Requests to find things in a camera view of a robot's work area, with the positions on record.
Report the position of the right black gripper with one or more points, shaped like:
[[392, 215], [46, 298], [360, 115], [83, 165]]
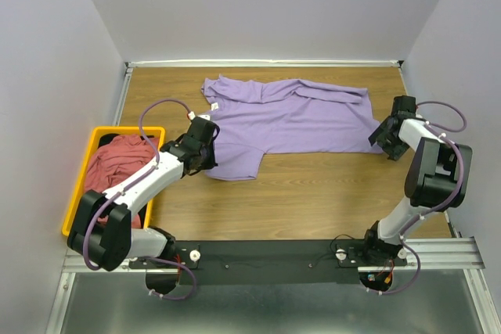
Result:
[[384, 137]]

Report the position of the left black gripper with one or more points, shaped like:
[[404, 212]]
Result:
[[209, 155]]

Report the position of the purple t shirt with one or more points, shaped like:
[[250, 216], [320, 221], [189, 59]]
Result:
[[288, 116]]

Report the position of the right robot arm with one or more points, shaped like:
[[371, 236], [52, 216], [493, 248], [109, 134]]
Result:
[[436, 180]]

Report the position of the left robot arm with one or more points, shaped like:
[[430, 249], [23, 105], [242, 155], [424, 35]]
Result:
[[102, 229]]

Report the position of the red t shirt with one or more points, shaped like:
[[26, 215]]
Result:
[[113, 162]]

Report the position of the yellow plastic bin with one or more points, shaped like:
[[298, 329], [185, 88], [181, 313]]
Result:
[[113, 154]]

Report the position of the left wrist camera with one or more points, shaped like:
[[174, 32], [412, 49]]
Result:
[[192, 116]]

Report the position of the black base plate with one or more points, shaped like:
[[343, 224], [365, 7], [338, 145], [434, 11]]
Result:
[[279, 262]]

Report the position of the aluminium frame rail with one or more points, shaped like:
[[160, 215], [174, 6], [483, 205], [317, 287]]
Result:
[[279, 286]]

